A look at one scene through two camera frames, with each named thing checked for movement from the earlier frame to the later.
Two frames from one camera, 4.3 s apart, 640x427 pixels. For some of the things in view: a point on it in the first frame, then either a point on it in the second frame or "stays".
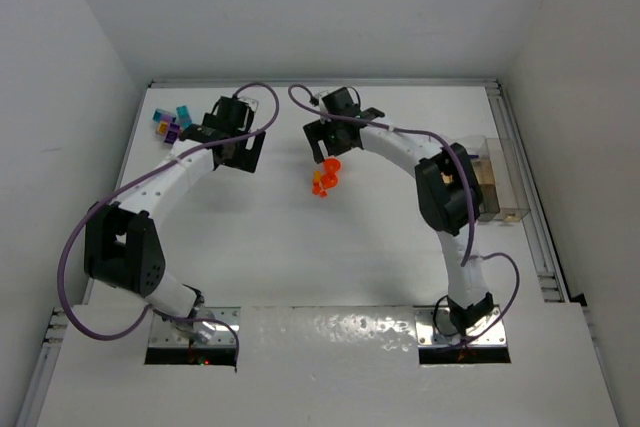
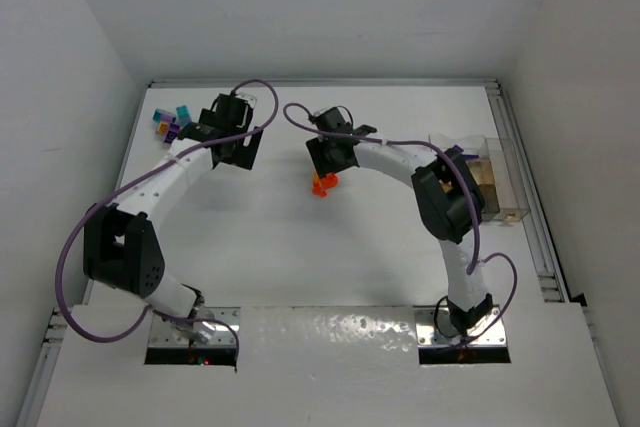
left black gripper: [245, 154] stays
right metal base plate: [492, 335] stays
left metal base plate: [208, 335] stays
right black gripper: [316, 136] -> [326, 162]
